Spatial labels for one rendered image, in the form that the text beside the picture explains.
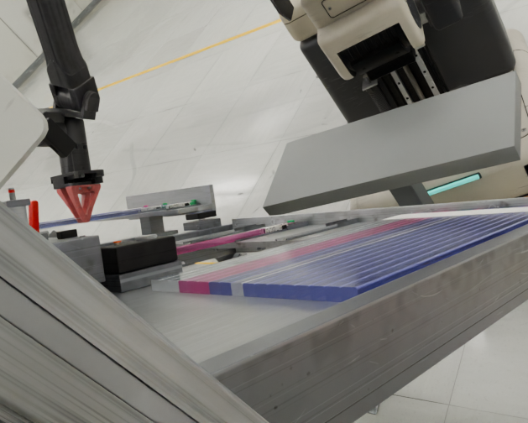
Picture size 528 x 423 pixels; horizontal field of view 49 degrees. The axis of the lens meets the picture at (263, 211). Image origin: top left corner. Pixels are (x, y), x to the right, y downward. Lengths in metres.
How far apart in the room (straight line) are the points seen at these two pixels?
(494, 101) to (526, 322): 0.63
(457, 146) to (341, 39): 0.41
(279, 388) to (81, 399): 0.14
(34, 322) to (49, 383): 0.02
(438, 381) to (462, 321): 1.19
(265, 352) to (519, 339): 1.38
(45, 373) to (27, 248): 0.03
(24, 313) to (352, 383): 0.22
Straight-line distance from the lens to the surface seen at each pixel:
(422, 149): 1.27
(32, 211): 0.93
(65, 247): 0.58
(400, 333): 0.39
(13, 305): 0.17
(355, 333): 0.34
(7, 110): 0.17
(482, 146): 1.21
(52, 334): 0.17
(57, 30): 1.13
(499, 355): 1.63
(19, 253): 0.17
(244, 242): 0.92
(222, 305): 0.45
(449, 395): 1.62
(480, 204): 0.90
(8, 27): 9.58
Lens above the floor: 1.35
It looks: 32 degrees down
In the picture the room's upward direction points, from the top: 40 degrees counter-clockwise
